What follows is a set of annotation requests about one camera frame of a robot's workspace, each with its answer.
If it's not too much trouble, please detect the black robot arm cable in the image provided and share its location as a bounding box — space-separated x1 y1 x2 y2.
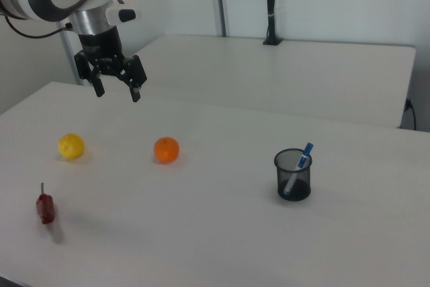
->
0 13 73 39

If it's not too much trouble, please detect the red chili pepper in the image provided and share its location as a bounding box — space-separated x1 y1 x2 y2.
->
36 182 56 226

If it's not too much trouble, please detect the black mesh pen cup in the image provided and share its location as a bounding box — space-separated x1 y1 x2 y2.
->
273 147 313 202

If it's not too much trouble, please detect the white side table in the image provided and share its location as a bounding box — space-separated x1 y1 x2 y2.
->
106 34 417 129

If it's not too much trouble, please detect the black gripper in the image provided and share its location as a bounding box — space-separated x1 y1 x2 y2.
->
74 26 148 104

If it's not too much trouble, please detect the black wall cable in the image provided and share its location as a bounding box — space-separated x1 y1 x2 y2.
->
404 97 418 130

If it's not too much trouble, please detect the yellow plastic pear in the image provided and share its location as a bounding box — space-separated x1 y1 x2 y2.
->
57 132 85 159

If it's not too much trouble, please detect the orange mandarin fruit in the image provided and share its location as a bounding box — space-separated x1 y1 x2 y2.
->
153 136 181 163

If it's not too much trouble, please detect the white blue marker pen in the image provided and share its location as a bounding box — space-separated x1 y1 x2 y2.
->
282 142 315 196

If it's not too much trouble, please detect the black pole with base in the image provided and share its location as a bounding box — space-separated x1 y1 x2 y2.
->
262 0 284 46

